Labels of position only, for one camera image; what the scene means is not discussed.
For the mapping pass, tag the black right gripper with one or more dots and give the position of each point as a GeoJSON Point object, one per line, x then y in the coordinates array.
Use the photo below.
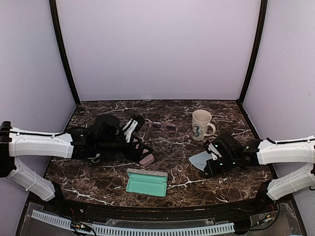
{"type": "Point", "coordinates": [212, 171]}

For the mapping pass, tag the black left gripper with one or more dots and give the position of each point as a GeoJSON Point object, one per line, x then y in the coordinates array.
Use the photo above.
{"type": "Point", "coordinates": [137, 157]}

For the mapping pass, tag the light blue cloth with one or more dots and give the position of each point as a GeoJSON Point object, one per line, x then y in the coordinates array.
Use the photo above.
{"type": "Point", "coordinates": [199, 160]}

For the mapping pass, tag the pink glasses case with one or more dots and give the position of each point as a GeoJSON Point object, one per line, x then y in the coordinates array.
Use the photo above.
{"type": "Point", "coordinates": [149, 159]}

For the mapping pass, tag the grey glasses case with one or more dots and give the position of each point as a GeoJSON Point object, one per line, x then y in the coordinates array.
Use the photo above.
{"type": "Point", "coordinates": [146, 182]}

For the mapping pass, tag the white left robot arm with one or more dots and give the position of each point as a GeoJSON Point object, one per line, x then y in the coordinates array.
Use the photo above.
{"type": "Point", "coordinates": [16, 142]}

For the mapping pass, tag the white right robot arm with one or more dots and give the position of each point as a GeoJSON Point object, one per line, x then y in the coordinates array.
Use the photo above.
{"type": "Point", "coordinates": [288, 151]}

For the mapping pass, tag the cream ceramic mug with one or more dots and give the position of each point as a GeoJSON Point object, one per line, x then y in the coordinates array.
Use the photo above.
{"type": "Point", "coordinates": [201, 125]}

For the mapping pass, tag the white ceramic bowl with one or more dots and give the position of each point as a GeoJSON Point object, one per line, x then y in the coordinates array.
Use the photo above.
{"type": "Point", "coordinates": [95, 159]}

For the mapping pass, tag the clear frame dark-lens sunglasses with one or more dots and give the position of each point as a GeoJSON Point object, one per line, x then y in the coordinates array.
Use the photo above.
{"type": "Point", "coordinates": [167, 130]}

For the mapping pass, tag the black front rail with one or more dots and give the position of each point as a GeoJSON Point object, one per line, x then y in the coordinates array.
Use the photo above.
{"type": "Point", "coordinates": [98, 212]}

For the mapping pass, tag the white slotted cable duct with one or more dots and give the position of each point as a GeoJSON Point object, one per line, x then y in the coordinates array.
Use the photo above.
{"type": "Point", "coordinates": [133, 228]}

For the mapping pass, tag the black left corner post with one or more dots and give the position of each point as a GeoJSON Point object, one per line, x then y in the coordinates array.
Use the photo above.
{"type": "Point", "coordinates": [62, 51]}

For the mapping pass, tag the black corner post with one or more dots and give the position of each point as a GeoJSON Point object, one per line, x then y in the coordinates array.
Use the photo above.
{"type": "Point", "coordinates": [62, 51]}
{"type": "Point", "coordinates": [255, 50]}

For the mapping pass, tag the black right corner post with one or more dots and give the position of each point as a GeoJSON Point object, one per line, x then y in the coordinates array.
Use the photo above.
{"type": "Point", "coordinates": [255, 50]}

